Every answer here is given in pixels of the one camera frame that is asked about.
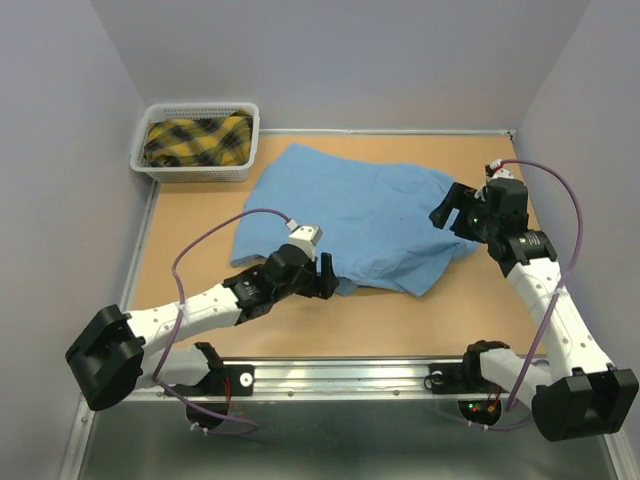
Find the yellow plaid shirt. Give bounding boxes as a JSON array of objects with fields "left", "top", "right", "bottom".
[{"left": 142, "top": 113, "right": 253, "bottom": 168}]

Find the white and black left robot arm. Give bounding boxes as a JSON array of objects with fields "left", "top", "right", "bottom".
[{"left": 65, "top": 244, "right": 339, "bottom": 411}]

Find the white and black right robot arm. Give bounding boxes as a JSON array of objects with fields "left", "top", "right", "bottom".
[{"left": 430, "top": 179, "right": 639, "bottom": 441}]

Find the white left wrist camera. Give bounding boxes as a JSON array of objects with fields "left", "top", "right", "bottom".
[{"left": 286, "top": 219, "right": 323, "bottom": 260}]

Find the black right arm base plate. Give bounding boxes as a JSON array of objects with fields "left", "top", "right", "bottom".
[{"left": 423, "top": 362, "right": 503, "bottom": 428}]

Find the white plastic basket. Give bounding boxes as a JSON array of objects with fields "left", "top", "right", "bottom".
[{"left": 130, "top": 102, "right": 260, "bottom": 183}]

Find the light blue long sleeve shirt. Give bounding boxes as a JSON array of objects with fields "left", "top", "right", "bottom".
[{"left": 231, "top": 144, "right": 478, "bottom": 297}]

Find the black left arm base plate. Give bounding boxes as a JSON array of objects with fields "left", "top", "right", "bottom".
[{"left": 184, "top": 362, "right": 257, "bottom": 426}]

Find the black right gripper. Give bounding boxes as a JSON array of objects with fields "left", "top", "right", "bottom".
[{"left": 428, "top": 181, "right": 499, "bottom": 243}]

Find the aluminium mounting rail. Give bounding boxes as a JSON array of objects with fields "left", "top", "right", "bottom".
[{"left": 149, "top": 355, "right": 556, "bottom": 401}]

